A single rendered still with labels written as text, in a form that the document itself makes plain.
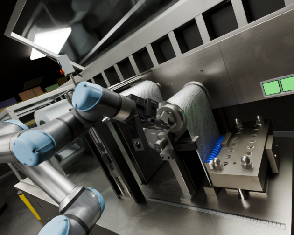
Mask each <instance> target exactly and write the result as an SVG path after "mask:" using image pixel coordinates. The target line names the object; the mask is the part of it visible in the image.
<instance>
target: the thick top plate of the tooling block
mask: <svg viewBox="0 0 294 235"><path fill-rule="evenodd" d="M264 121H265V124H264V125H256V121H248V122H242V125H243V126H242V127H239V128H235V125H233V127H232V129H231V131H230V132H232V135H233V136H232V138H231V140H230V142H229V145H228V147H222V148H221V150H220V152H219V154H218V156H217V158H219V160H220V162H222V164H223V166H224V169H223V170H221V171H219V172H217V171H214V169H210V171H209V175H210V178H211V181H212V183H213V186H215V187H228V188H237V189H245V190H254V191H263V187H264V182H265V177H266V170H267V164H268V157H267V153H266V150H265V148H266V142H267V138H268V135H273V131H274V129H273V125H272V122H271V119H264ZM242 156H247V157H248V158H249V159H250V161H251V162H252V164H253V166H254V168H253V169H252V170H250V171H244V170H243V169H242V166H241V157H242Z"/></svg>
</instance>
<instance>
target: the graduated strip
mask: <svg viewBox="0 0 294 235"><path fill-rule="evenodd" d="M147 200H148V201H152V202H157V203H161V204H166V205H170V206H175V207H180V208H185V209H189V210H194V211H198V212H203V213H207V214H213V215H217V216H221V217H226V218H231V219H235V220H239V221H245V222H249V223H254V224H259V225H263V226H267V227H272V228H277V229H282V230H286V224H285V223H280V222H275V221H269V220H264V219H259V218H254V217H249V216H245V215H239V214H233V213H228V212H224V211H218V210H214V209H209V208H204V207H198V206H192V205H188V204H183V203H178V202H173V201H168V200H162V199H157V198H152V197H149V198H148V199H147Z"/></svg>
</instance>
